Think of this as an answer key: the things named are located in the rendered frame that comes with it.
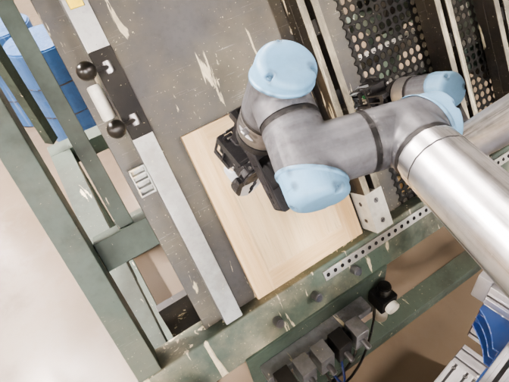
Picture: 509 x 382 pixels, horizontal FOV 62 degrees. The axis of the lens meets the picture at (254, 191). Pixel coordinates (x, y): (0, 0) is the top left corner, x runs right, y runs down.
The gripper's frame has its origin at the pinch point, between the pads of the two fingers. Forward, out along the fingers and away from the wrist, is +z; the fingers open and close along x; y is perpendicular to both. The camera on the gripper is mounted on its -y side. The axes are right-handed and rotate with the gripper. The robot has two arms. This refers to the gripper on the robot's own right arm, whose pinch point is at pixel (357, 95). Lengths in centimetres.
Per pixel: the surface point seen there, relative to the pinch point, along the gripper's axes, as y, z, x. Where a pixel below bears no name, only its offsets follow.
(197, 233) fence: 57, -2, 12
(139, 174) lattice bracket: 63, -1, -7
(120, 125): 63, -14, -19
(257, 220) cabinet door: 41.0, 0.2, 17.8
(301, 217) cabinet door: 29.3, 0.4, 23.7
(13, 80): 83, 86, -47
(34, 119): 84, 100, -32
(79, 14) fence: 59, -2, -43
